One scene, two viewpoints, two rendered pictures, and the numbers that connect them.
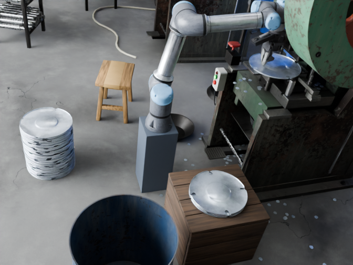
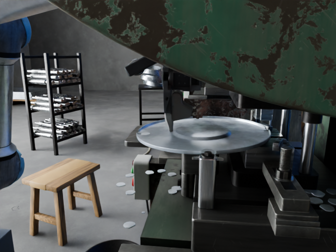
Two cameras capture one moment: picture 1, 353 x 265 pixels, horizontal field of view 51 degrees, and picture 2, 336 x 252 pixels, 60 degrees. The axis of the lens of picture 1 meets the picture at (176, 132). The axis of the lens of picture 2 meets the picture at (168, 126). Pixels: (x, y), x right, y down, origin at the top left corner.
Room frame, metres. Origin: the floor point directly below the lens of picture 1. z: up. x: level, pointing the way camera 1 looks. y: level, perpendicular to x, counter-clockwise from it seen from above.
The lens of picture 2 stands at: (1.30, -0.72, 0.96)
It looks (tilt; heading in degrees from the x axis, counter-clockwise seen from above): 14 degrees down; 29
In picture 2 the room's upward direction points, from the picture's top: straight up
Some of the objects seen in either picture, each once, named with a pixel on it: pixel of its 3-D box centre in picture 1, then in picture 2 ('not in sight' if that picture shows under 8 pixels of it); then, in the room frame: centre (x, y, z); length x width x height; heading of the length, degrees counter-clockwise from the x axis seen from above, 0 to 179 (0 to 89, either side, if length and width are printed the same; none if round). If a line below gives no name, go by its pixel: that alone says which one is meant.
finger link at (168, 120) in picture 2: (269, 59); (178, 113); (1.86, -0.44, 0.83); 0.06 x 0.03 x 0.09; 112
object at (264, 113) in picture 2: not in sight; (262, 109); (1.94, -0.60, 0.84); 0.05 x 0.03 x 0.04; 22
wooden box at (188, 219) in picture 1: (211, 216); not in sight; (1.26, -0.25, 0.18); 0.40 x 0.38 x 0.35; 113
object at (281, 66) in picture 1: (274, 64); (201, 131); (1.88, -0.48, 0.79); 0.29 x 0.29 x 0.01
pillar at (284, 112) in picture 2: not in sight; (285, 118); (2.04, -0.63, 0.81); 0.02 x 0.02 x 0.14
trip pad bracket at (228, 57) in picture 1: (230, 64); not in sight; (2.14, -0.28, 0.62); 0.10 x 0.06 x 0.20; 22
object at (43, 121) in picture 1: (46, 122); not in sight; (1.63, 0.75, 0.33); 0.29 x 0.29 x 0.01
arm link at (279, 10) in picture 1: (281, 10); not in sight; (1.87, -0.43, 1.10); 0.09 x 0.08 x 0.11; 102
